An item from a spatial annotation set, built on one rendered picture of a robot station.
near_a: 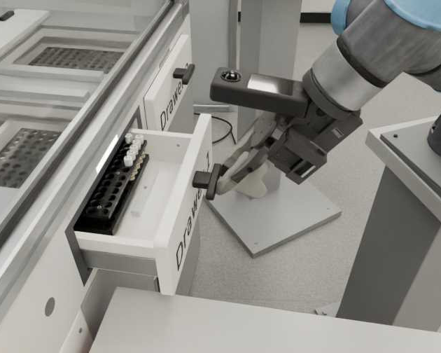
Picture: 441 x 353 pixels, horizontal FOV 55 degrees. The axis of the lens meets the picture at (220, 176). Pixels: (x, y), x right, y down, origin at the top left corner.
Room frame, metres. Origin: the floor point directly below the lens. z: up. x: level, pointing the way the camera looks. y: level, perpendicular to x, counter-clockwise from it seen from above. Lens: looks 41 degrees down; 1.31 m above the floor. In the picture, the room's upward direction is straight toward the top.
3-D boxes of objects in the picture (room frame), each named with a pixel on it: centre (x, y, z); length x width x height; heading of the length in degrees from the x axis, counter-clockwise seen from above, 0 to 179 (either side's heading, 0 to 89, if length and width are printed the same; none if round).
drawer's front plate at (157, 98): (0.80, 0.10, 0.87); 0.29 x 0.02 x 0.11; 171
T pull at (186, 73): (0.79, 0.08, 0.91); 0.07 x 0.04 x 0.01; 171
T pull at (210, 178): (0.47, 0.02, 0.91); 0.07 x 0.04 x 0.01; 171
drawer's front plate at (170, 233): (0.47, 0.05, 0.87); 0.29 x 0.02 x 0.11; 171
